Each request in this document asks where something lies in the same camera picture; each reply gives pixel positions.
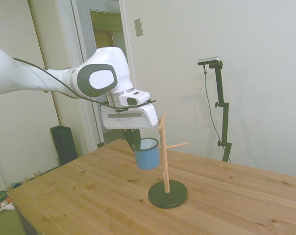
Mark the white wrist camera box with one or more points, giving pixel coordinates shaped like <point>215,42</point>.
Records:
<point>134,98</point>

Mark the black camera stand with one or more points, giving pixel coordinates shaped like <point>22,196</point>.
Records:
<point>222,110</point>

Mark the metal wall plate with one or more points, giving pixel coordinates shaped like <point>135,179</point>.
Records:
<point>138,27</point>

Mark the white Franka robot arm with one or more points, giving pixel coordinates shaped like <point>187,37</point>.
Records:
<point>106,61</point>

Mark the grey exterior camera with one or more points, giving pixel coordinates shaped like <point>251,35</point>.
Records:
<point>209,60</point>

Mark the wooden mug tree black base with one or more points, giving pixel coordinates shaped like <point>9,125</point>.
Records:
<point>167,193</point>

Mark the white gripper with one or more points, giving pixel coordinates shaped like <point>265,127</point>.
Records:
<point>128,120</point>

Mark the blue enamel mug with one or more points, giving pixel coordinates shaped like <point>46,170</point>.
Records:
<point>146,157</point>

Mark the white orange floor item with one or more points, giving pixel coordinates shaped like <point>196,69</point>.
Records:
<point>8,206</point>

